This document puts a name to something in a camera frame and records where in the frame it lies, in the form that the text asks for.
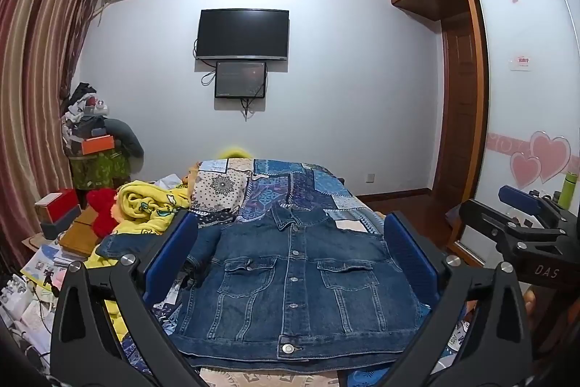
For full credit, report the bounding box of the green bottle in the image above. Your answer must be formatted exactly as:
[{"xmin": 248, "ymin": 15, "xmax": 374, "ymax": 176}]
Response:
[{"xmin": 558, "ymin": 172, "xmax": 578, "ymax": 210}]

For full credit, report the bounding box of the red plush toy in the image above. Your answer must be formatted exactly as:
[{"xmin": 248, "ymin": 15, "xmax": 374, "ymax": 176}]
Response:
[{"xmin": 87, "ymin": 188, "xmax": 118, "ymax": 239}]

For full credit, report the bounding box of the green patterned bag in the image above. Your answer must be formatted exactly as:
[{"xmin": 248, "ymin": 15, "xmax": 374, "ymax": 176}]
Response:
[{"xmin": 69, "ymin": 150, "xmax": 130, "ymax": 190}]

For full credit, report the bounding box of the yellow fleece blanket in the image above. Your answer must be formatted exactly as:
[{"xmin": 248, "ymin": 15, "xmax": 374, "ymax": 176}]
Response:
[{"xmin": 83, "ymin": 180, "xmax": 192, "ymax": 342}]

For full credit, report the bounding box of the brown cardboard box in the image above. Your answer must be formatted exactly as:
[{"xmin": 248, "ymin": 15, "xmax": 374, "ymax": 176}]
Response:
[{"xmin": 59, "ymin": 205, "xmax": 101, "ymax": 257}]

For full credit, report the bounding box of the black wall television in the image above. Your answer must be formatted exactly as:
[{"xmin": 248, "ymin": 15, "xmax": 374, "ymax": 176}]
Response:
[{"xmin": 196, "ymin": 9, "xmax": 290, "ymax": 61}]

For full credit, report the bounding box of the wooden wardrobe with sliding door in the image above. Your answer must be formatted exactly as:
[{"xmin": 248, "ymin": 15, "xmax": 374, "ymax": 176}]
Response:
[{"xmin": 386, "ymin": 0, "xmax": 580, "ymax": 267}]

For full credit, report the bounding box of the pile of clothes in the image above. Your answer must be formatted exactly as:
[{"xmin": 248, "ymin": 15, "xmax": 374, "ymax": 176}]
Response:
[{"xmin": 61, "ymin": 82, "xmax": 145, "ymax": 159}]

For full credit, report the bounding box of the person's right hand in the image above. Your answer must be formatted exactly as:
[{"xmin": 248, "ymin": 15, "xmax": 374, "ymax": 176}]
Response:
[{"xmin": 523, "ymin": 289, "xmax": 537, "ymax": 318}]

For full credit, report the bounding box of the small black wall monitor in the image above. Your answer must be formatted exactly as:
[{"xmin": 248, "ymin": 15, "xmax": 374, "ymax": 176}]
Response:
[{"xmin": 214, "ymin": 61, "xmax": 266, "ymax": 99}]

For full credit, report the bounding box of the patchwork blue bedspread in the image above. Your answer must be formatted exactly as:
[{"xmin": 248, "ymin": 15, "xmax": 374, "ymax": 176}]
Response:
[{"xmin": 167, "ymin": 159, "xmax": 396, "ymax": 386}]

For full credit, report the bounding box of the striped red curtain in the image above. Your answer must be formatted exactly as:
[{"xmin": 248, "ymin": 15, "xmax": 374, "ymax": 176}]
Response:
[{"xmin": 1, "ymin": 0, "xmax": 98, "ymax": 267}]

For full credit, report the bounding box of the red and white box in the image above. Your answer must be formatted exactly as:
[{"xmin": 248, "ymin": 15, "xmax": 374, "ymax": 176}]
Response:
[{"xmin": 34, "ymin": 189, "xmax": 79, "ymax": 223}]

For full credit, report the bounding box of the orange box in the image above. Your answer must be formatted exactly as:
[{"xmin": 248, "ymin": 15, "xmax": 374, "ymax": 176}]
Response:
[{"xmin": 82, "ymin": 135, "xmax": 115, "ymax": 155}]

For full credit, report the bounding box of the brown wooden door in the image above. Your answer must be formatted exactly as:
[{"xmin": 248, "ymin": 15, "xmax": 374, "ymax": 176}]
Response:
[{"xmin": 434, "ymin": 14, "xmax": 478, "ymax": 210}]

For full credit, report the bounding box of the blue denim jacket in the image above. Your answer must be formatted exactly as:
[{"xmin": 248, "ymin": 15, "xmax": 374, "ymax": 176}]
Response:
[{"xmin": 95, "ymin": 201, "xmax": 432, "ymax": 374}]

